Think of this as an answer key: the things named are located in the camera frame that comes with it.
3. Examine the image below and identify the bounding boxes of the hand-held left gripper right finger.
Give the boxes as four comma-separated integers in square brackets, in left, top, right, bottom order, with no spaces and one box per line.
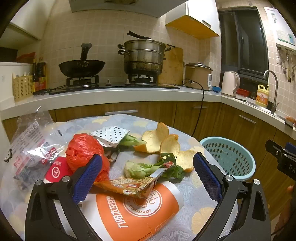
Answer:
[193,152,271,241]

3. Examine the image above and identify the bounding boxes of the wooden cutting board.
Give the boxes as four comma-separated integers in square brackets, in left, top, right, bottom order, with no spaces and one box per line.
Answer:
[158,46,184,86]

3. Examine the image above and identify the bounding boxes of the red flat packet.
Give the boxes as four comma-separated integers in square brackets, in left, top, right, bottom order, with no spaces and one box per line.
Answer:
[45,156,73,183]

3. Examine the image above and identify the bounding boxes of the brown food scrap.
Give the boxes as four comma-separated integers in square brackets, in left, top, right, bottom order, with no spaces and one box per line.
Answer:
[103,149,119,163]

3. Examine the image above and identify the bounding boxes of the black chopsticks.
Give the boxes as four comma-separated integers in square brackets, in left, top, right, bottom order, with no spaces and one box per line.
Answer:
[127,31,151,40]

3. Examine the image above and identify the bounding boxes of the polka dot packet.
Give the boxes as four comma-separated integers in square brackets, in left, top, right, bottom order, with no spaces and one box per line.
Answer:
[90,126,130,148]

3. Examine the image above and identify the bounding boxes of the orange white paper cup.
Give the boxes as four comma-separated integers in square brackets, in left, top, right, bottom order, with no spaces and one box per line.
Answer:
[82,179,184,241]

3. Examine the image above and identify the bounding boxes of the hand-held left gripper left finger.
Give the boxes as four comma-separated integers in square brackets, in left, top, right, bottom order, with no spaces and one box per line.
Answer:
[25,153,103,241]

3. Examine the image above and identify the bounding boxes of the orange peel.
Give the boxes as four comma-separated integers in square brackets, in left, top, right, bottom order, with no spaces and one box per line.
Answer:
[159,134,181,154]
[176,149,196,172]
[134,122,170,153]

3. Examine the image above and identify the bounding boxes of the white electric kettle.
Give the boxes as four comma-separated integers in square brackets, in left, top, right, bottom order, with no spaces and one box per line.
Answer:
[221,71,241,98]

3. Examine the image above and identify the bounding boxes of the red plastic bag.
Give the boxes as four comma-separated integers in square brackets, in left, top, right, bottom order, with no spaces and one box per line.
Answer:
[65,134,111,182]

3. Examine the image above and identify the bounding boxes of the dark window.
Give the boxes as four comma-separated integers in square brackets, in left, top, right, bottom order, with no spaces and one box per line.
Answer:
[218,7,270,81]

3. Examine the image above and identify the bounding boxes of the white water heater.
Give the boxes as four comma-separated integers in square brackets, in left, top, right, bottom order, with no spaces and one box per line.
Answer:
[264,6,296,45]

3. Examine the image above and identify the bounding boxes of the black gas stove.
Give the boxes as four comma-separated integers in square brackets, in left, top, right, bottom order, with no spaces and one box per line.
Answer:
[32,75,180,96]

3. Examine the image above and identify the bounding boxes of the white appliance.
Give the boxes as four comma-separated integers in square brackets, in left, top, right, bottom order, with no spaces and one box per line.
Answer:
[0,62,33,112]

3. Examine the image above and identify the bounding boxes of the hanging utensil rack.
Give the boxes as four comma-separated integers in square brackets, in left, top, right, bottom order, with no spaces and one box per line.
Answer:
[276,43,296,82]

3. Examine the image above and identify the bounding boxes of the black power cable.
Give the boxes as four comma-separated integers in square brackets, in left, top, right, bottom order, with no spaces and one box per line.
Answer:
[185,80,205,137]

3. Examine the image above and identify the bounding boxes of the large bok choy piece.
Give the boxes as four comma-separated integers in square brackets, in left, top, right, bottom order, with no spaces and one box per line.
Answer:
[124,153,185,180]

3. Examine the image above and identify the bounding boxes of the patterned tablecloth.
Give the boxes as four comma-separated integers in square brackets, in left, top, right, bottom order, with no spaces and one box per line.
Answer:
[0,113,241,241]

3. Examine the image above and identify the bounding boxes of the small bok choy piece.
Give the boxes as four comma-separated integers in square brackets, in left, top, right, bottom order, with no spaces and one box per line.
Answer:
[119,134,146,147]

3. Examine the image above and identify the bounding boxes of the black wok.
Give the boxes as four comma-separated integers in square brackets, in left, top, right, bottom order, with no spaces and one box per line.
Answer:
[58,43,106,78]

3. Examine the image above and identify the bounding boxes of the steel steamer pot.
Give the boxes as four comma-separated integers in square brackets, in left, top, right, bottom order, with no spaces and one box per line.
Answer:
[117,39,176,76]

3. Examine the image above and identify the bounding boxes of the orange snack wrapper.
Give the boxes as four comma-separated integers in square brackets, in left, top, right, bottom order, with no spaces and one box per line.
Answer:
[94,161,174,198]

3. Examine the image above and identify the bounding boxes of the teal plastic basket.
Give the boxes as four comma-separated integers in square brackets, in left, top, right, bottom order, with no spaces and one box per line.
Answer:
[199,137,256,181]

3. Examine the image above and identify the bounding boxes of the slim sauce bottle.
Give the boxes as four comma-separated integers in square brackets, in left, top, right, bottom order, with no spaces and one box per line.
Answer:
[32,58,37,92]

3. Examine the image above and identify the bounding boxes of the yellow detergent bottle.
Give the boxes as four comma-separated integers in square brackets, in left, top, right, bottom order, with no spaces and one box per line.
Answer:
[256,85,270,108]

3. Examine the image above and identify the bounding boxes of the white yellow wall cabinet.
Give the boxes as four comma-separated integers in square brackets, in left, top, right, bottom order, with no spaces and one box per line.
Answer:
[165,0,221,39]

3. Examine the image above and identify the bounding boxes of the wooden kitchen counter cabinets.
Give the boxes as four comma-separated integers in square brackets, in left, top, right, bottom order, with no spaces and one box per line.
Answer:
[0,85,296,220]

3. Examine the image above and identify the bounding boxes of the clear plastic bag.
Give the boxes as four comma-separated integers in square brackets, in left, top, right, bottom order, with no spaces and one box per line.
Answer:
[3,111,70,186]

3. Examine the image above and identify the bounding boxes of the red tray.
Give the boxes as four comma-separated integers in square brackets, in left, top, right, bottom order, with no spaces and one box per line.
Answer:
[236,88,251,98]

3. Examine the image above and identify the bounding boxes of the beige rice cooker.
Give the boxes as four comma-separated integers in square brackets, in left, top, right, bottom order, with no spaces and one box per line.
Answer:
[184,62,213,90]

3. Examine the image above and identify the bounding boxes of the steel faucet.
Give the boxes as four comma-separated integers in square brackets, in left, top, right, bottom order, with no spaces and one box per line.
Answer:
[263,70,279,115]

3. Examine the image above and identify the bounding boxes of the dark sauce bottle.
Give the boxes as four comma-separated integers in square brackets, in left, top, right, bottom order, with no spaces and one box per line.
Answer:
[36,61,48,91]

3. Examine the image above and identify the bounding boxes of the range hood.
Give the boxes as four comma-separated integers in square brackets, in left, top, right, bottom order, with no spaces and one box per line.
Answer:
[69,0,185,18]

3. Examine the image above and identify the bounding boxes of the woven utensil basket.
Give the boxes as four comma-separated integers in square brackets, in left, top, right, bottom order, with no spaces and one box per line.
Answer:
[13,75,33,102]

